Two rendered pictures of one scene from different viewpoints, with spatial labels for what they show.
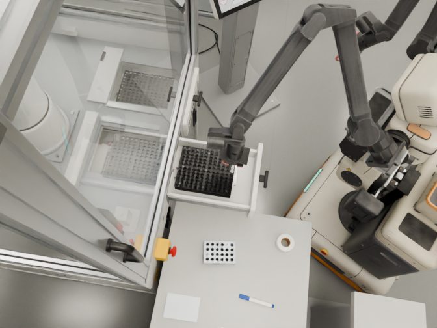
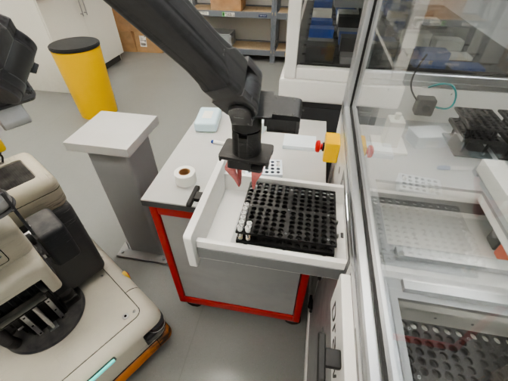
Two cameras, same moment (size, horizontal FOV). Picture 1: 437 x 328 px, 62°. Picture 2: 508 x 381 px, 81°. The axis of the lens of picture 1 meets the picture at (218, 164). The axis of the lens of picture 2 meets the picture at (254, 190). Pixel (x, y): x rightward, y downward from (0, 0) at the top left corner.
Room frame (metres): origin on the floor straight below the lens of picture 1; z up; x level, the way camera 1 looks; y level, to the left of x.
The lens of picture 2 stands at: (1.03, 0.03, 1.41)
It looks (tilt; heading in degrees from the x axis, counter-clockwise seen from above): 42 degrees down; 188
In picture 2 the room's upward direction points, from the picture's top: straight up
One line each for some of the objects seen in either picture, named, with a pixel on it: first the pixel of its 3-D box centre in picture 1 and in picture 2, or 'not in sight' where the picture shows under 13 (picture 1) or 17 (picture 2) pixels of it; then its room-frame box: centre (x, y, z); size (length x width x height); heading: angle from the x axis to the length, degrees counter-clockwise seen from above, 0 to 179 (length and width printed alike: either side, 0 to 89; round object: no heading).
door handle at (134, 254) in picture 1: (128, 253); not in sight; (0.10, 0.17, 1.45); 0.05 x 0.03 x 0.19; 88
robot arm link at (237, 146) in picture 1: (234, 142); (249, 115); (0.54, -0.05, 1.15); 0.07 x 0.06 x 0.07; 90
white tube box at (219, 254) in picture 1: (219, 252); (264, 171); (0.23, -0.05, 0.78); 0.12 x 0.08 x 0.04; 95
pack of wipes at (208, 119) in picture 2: not in sight; (208, 119); (-0.09, -0.33, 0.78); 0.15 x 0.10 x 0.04; 4
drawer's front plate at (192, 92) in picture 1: (191, 101); (342, 368); (0.85, 0.15, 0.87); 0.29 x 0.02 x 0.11; 178
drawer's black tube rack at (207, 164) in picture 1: (205, 172); (287, 218); (0.53, 0.05, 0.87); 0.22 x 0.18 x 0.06; 88
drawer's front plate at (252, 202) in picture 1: (255, 180); (209, 207); (0.52, -0.15, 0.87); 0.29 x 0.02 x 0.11; 178
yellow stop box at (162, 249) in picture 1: (163, 249); (329, 147); (0.20, 0.16, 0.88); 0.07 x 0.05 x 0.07; 178
